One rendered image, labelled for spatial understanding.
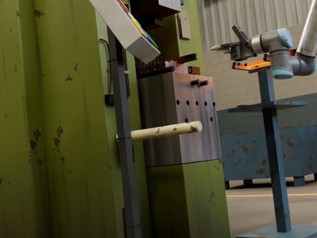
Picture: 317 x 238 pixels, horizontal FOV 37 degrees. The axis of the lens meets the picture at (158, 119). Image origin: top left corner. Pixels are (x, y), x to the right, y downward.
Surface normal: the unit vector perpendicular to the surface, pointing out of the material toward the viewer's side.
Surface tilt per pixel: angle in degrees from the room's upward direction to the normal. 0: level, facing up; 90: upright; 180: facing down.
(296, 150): 90
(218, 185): 90
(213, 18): 90
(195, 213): 90
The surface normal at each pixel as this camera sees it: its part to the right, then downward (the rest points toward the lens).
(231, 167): -0.62, 0.00
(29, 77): 0.79, -0.13
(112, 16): -0.21, -0.06
